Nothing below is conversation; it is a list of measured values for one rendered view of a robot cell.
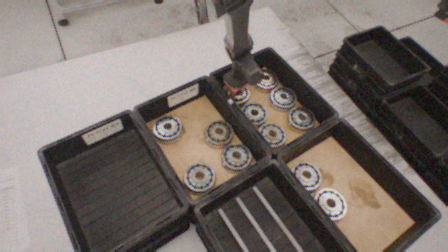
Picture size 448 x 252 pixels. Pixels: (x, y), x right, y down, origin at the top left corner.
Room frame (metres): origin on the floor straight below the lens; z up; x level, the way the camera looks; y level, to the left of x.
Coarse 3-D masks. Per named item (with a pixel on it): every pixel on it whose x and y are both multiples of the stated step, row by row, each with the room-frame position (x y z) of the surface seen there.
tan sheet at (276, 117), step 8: (224, 88) 0.78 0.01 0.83; (248, 88) 0.79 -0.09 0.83; (256, 96) 0.75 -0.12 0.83; (264, 96) 0.76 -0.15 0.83; (264, 104) 0.72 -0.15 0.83; (296, 104) 0.74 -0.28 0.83; (272, 112) 0.69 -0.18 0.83; (280, 112) 0.69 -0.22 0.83; (272, 120) 0.65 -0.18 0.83; (280, 120) 0.65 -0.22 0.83; (288, 128) 0.62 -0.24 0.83; (272, 136) 0.58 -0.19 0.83; (288, 136) 0.59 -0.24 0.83; (296, 136) 0.59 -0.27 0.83
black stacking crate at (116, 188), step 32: (96, 128) 0.47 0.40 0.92; (128, 128) 0.53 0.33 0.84; (64, 160) 0.39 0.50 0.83; (96, 160) 0.40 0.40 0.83; (128, 160) 0.42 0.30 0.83; (64, 192) 0.28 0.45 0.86; (96, 192) 0.30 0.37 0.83; (128, 192) 0.31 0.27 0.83; (160, 192) 0.32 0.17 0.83; (96, 224) 0.20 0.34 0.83; (128, 224) 0.21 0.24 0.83
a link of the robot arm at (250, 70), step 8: (224, 48) 0.71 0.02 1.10; (240, 56) 0.71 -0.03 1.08; (248, 56) 0.70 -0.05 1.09; (240, 64) 0.68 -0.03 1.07; (248, 64) 0.67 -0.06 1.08; (256, 64) 0.70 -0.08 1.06; (248, 72) 0.65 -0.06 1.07; (256, 72) 0.65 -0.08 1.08; (248, 80) 0.64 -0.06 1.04; (256, 80) 0.65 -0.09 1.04
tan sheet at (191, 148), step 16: (176, 112) 0.63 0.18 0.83; (192, 112) 0.64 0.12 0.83; (208, 112) 0.65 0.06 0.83; (192, 128) 0.57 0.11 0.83; (160, 144) 0.49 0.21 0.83; (176, 144) 0.50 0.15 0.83; (192, 144) 0.51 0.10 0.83; (176, 160) 0.44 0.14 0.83; (192, 160) 0.44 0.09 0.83; (208, 160) 0.45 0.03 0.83; (224, 176) 0.40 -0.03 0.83
